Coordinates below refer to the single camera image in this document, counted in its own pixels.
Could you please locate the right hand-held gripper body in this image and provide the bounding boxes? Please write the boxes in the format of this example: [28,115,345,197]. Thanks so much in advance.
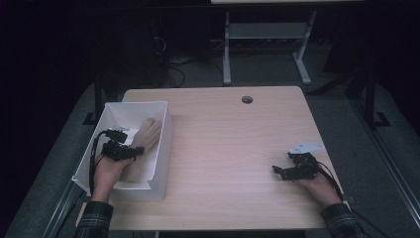
[288,141,326,181]

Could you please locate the black floor cables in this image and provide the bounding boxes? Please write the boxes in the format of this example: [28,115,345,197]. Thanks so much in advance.
[164,55,187,88]

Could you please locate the person's left hand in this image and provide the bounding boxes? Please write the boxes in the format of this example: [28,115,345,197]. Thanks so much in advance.
[90,154,131,203]

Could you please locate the aluminium rail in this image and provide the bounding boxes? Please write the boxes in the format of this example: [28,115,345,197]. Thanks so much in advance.
[41,179,85,238]
[349,98,420,230]

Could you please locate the black metal stand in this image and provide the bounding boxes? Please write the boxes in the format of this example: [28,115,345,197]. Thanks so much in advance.
[82,63,107,127]
[361,68,392,129]

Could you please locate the grey metal table frame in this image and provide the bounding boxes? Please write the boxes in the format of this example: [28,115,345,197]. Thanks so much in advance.
[222,9,319,87]

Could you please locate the person's right hand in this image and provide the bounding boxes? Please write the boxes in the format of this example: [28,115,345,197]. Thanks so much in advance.
[298,173,343,208]

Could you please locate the white box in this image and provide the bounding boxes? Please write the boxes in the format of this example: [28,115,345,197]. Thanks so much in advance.
[71,100,175,202]

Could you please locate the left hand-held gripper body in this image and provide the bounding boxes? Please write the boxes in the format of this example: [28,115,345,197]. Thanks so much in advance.
[100,124,132,163]

